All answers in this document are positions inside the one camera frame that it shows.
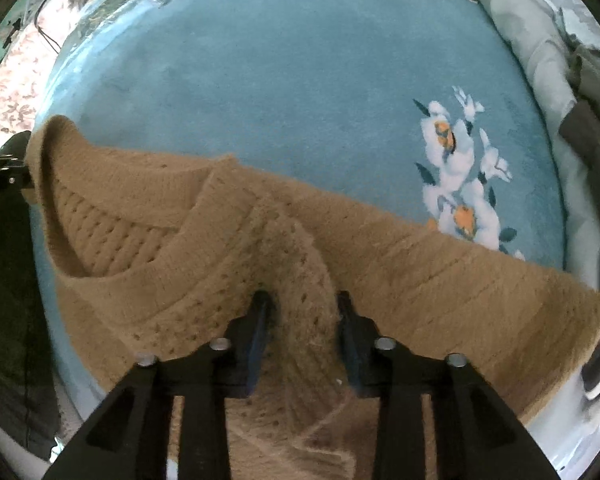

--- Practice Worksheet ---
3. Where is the dark green clothing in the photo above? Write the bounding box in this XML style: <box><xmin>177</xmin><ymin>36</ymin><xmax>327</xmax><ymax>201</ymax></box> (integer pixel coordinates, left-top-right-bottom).
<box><xmin>0</xmin><ymin>187</ymin><xmax>63</xmax><ymax>461</ymax></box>

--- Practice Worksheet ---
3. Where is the tan knitted sweater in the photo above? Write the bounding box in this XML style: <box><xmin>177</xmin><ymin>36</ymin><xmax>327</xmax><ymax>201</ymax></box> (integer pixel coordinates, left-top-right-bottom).
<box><xmin>24</xmin><ymin>114</ymin><xmax>600</xmax><ymax>480</ymax></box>

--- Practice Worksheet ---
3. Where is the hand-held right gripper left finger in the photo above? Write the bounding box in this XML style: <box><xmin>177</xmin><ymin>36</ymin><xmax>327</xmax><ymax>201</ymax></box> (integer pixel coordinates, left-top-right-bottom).
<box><xmin>42</xmin><ymin>290</ymin><xmax>273</xmax><ymax>480</ymax></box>

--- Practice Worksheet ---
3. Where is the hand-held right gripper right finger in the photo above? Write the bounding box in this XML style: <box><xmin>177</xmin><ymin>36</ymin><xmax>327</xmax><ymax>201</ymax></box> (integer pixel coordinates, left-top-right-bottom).
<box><xmin>336</xmin><ymin>291</ymin><xmax>561</xmax><ymax>480</ymax></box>

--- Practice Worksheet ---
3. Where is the blue floral blanket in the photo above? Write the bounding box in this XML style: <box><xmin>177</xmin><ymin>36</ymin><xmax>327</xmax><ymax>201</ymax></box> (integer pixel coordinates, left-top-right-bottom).
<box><xmin>30</xmin><ymin>0</ymin><xmax>571</xmax><ymax>411</ymax></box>

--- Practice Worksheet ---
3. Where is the dark olive cloth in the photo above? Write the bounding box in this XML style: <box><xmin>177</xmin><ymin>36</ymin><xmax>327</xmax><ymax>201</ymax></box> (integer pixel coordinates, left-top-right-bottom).
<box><xmin>557</xmin><ymin>42</ymin><xmax>600</xmax><ymax>241</ymax></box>

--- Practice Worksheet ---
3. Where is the pale grey floral quilt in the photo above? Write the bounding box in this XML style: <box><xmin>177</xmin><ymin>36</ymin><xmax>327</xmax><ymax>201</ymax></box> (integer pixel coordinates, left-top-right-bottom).
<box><xmin>442</xmin><ymin>0</ymin><xmax>600</xmax><ymax>286</ymax></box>

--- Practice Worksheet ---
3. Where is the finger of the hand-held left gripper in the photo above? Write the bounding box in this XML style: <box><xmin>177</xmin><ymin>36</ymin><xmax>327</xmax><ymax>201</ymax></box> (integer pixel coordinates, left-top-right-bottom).
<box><xmin>0</xmin><ymin>130</ymin><xmax>33</xmax><ymax>192</ymax></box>

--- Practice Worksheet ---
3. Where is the black cable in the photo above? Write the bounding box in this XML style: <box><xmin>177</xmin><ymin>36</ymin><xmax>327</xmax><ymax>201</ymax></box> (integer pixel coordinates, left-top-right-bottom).
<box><xmin>32</xmin><ymin>0</ymin><xmax>63</xmax><ymax>53</ymax></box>

